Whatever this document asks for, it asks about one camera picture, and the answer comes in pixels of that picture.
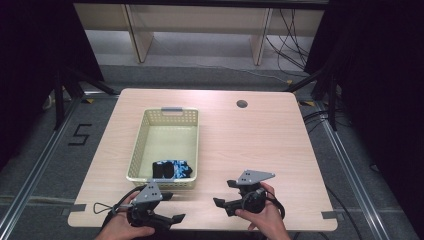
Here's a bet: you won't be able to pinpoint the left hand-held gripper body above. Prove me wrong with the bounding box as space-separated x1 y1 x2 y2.
126 180 164 230

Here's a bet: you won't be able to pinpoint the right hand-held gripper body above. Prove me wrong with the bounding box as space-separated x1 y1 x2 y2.
235 169 276 215

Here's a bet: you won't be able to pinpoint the blue patterned fingerless glove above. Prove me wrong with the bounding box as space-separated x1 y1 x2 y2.
156 159 194 179

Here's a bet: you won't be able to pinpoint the cream perforated plastic basket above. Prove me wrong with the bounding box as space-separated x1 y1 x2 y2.
125 106 200 191

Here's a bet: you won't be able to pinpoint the person's right hand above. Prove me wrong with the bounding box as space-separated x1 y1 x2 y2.
234 181 293 240

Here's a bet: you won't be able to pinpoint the person's left hand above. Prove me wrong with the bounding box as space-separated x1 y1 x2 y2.
96 191 156 240

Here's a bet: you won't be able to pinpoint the black tape floor mark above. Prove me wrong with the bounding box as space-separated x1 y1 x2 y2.
67 123 93 147

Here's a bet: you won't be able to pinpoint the black metal stand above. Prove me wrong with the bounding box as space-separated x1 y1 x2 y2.
284 62 340 132
52 65 118 132

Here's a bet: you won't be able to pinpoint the beige wooden shelf unit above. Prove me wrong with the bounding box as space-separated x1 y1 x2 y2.
73 3 326 66

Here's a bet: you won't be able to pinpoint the dark curtain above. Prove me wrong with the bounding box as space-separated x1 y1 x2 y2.
303 0 424 234
0 0 105 171

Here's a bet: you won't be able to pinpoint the black looped gripper cable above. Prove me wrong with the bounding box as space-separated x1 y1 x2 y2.
92 184 148 231

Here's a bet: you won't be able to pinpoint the thin black floor cable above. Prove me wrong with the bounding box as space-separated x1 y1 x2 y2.
324 185 365 240

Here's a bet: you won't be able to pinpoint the aluminium floor rail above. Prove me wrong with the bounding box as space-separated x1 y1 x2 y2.
315 99 382 240
0 96 82 232

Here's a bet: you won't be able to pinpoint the black floor cables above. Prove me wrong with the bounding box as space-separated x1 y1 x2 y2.
302 109 349 135

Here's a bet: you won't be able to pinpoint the bundle of black cables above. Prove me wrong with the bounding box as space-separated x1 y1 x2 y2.
264 8 312 72

